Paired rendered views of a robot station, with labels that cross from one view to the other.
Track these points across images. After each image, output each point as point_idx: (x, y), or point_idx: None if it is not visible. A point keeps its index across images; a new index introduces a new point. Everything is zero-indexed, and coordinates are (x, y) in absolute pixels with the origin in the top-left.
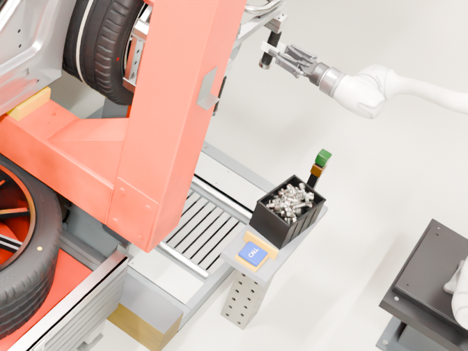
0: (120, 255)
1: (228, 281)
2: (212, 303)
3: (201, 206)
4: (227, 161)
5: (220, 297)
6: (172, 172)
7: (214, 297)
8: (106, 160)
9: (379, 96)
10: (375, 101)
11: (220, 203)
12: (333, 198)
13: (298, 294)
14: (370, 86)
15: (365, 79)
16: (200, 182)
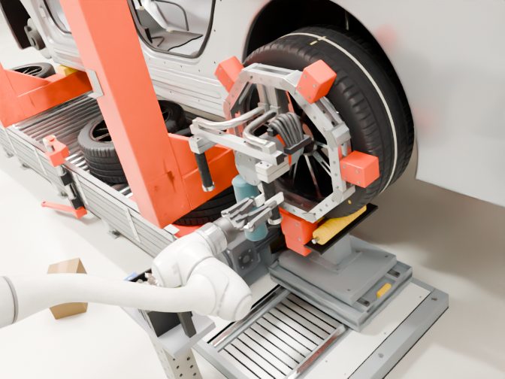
0: (173, 231)
1: (222, 378)
2: (201, 363)
3: (298, 350)
4: (360, 374)
5: (206, 370)
6: (115, 147)
7: (207, 365)
8: None
9: (159, 260)
10: (155, 258)
11: (300, 365)
12: None
13: None
14: (174, 251)
15: (188, 250)
16: (325, 346)
